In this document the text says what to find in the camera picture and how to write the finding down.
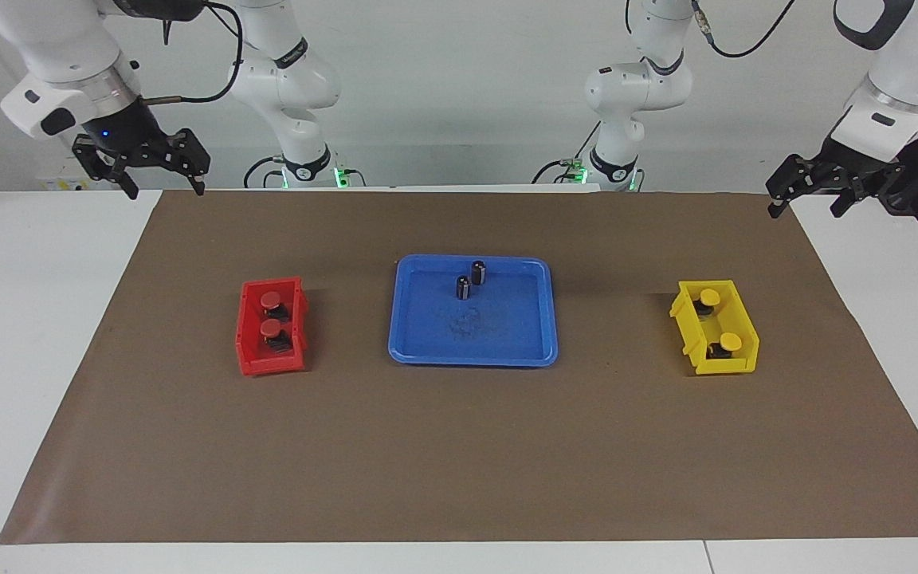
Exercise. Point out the red push button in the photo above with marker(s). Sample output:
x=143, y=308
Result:
x=272, y=328
x=270, y=299

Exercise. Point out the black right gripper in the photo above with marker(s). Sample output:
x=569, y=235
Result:
x=120, y=131

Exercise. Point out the yellow plastic bin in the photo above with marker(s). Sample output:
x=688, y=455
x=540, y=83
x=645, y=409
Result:
x=734, y=365

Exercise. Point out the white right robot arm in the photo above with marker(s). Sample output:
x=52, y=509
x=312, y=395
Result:
x=60, y=40

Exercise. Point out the red plastic bin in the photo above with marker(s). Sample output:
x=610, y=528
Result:
x=245, y=343

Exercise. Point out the yellow push button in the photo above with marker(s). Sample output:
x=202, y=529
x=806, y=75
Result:
x=710, y=296
x=731, y=341

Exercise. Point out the brown table mat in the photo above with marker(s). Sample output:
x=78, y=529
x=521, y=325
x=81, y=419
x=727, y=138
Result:
x=459, y=446

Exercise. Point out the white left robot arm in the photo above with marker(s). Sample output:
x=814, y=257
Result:
x=913, y=64

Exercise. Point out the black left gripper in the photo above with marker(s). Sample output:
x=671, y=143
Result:
x=857, y=167

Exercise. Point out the blue plastic tray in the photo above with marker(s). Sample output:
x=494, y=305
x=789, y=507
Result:
x=499, y=335

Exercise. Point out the black cylindrical capacitor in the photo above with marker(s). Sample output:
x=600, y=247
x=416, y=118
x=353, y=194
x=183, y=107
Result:
x=463, y=287
x=478, y=271

